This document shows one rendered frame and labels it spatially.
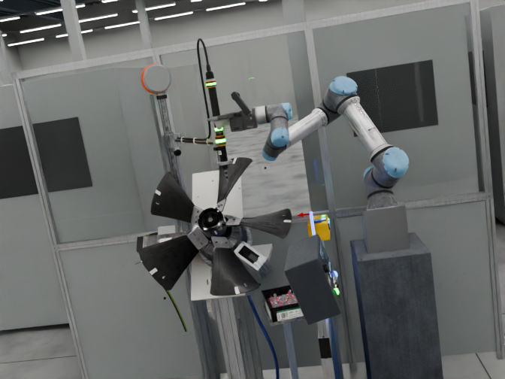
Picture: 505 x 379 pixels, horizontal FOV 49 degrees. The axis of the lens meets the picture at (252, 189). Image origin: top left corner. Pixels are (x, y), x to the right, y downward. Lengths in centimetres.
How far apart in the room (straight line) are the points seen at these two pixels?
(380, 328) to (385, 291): 17
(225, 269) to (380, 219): 69
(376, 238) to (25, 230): 322
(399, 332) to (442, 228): 96
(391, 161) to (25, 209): 327
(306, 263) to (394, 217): 82
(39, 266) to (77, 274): 133
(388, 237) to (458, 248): 98
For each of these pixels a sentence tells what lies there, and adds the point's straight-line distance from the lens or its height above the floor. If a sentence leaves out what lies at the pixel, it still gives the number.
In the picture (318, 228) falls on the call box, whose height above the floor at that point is 105.
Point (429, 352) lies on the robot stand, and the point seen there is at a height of 56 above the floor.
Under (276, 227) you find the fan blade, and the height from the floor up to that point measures 115.
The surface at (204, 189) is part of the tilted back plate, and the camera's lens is 291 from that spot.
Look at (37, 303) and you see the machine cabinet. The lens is 511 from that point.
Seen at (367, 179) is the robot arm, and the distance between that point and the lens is 253.
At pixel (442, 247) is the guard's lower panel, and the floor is 72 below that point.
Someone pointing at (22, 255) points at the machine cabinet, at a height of 69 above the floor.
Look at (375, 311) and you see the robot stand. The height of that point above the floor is 77.
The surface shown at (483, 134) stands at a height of 132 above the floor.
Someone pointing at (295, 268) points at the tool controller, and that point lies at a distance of 169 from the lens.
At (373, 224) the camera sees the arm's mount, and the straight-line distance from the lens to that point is 242.
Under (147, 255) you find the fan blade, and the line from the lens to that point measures 254.
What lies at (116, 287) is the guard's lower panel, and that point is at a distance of 360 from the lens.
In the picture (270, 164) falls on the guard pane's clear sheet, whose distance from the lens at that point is 319.
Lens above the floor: 180
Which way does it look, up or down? 11 degrees down
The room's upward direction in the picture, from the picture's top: 9 degrees counter-clockwise
